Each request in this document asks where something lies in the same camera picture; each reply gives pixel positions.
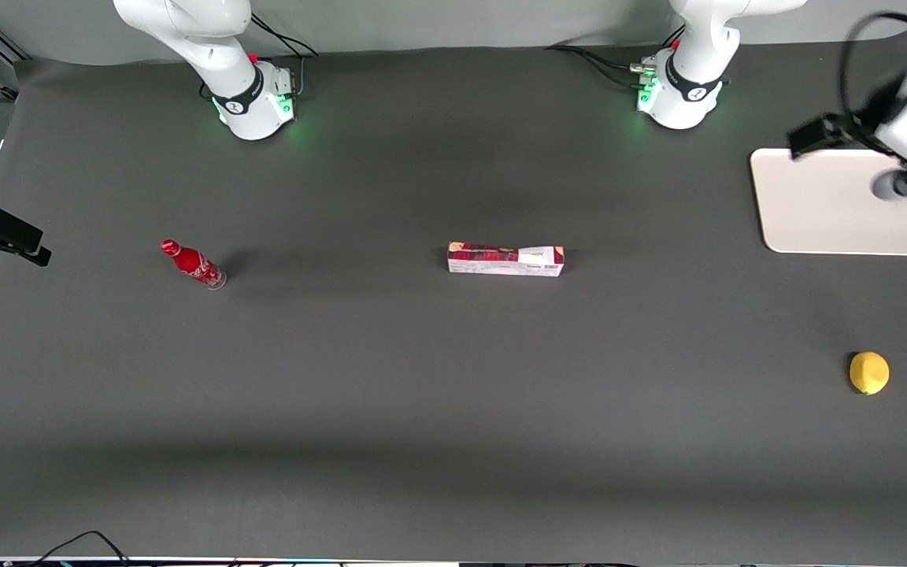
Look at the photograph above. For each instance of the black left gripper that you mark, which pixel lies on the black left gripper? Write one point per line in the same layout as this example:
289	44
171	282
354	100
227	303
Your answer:
865	124

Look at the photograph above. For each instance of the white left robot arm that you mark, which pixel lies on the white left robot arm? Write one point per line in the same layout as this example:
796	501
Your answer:
690	87

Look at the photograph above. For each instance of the beige plastic tray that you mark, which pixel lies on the beige plastic tray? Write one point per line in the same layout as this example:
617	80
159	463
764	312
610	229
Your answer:
823	205

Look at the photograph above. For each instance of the red cola bottle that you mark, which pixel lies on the red cola bottle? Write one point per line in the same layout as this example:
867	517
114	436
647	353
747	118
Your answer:
194	264

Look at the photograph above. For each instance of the yellow lemon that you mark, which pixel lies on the yellow lemon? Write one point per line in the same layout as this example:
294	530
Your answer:
869	373

